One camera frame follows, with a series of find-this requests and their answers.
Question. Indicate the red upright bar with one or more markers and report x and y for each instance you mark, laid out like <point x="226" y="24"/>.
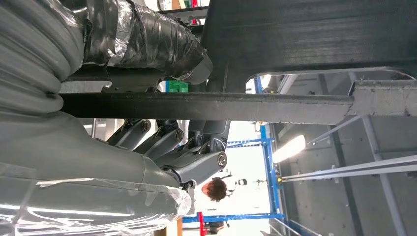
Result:
<point x="202" y="224"/>

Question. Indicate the long ceiling light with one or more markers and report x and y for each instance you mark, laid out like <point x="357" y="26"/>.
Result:
<point x="288" y="149"/>

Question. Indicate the person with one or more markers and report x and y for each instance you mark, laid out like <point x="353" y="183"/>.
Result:
<point x="213" y="190"/>

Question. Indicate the grey ceiling rail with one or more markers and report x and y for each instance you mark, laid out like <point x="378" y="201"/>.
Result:
<point x="358" y="168"/>

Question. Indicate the green plastic crate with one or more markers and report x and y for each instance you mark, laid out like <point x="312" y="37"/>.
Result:
<point x="177" y="87"/>

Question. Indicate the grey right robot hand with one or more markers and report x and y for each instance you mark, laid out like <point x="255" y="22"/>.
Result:
<point x="81" y="163"/>

